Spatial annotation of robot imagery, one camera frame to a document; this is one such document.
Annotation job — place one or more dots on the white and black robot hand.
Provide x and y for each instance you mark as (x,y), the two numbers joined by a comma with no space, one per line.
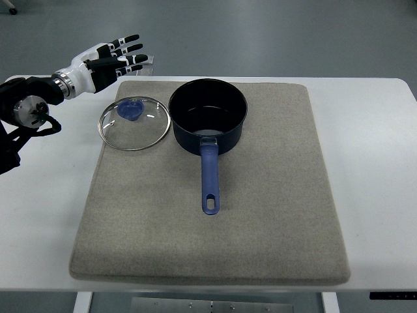
(99,67)

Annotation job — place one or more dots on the glass lid with blue knob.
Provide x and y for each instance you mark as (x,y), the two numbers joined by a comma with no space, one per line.
(134,123)

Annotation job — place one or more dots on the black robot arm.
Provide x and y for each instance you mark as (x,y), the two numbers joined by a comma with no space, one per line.
(25,105)

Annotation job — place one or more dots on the lower floor socket plate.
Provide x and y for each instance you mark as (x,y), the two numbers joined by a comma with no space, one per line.
(145,72)

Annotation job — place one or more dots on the dark blue saucepan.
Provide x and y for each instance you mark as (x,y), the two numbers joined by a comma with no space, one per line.
(207,116)

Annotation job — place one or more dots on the white left table leg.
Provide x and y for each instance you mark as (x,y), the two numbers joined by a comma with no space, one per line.
(83,302)

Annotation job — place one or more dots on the white table leg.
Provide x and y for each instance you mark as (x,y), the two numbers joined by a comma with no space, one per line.
(83,302)
(330,302)

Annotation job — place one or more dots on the white right table leg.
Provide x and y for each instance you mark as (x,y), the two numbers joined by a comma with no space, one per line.
(330,302)

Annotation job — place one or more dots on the black table control panel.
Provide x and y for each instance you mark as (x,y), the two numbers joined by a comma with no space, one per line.
(393,296)

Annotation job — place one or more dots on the grey metal base plate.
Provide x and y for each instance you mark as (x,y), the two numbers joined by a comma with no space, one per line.
(147,304)

